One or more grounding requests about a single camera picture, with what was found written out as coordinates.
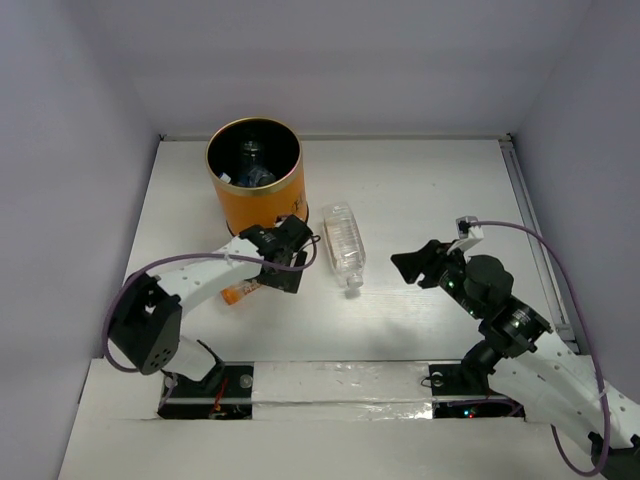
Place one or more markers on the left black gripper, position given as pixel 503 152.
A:
pixel 288 255

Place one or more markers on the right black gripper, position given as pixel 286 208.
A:
pixel 426 259

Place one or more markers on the square clear plastic bottle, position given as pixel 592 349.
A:
pixel 345 246

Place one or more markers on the orange label plastic bottle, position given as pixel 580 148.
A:
pixel 237 292

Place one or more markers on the slim clear plastic bottle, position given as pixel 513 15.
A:
pixel 252 156

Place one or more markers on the blue label plastic bottle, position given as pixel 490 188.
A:
pixel 252 178

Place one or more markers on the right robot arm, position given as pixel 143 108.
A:
pixel 522 357

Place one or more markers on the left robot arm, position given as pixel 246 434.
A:
pixel 145 318

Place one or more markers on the orange cylindrical bin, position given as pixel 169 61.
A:
pixel 244 207

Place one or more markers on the silver taped base bar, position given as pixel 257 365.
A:
pixel 369 391

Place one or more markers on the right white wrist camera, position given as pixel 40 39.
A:
pixel 469 234

